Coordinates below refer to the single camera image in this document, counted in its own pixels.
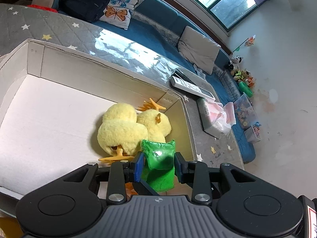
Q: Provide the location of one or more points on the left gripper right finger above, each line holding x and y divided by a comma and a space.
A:
196, 175

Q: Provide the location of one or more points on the cardboard shoe box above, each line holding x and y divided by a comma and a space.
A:
52, 102

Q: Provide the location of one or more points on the clear plastic toy bin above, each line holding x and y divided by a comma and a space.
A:
245, 112

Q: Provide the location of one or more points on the white remote control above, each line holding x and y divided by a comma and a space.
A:
184, 85

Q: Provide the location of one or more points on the blue sofa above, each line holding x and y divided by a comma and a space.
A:
158, 25

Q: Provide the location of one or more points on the grey star table mat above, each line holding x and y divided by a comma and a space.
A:
19, 23

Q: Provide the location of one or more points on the grey cushion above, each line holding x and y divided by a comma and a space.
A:
198, 49

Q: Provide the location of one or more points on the small clear toy box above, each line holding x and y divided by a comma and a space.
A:
252, 134

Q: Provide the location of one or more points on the pink tissue pack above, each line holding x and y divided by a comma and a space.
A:
217, 119

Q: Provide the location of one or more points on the panda plush toy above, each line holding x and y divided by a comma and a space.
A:
236, 60

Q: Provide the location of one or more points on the dark backpack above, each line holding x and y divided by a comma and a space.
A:
87, 10

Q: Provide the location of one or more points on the green plastic toy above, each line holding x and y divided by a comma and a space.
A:
159, 168

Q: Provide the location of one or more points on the yellow plush chick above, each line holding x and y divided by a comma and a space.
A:
123, 129

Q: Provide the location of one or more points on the green bottle toy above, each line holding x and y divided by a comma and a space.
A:
244, 88

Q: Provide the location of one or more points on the butterfly print pillow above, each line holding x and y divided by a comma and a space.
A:
118, 12

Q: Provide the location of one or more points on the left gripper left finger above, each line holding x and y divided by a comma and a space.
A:
122, 173

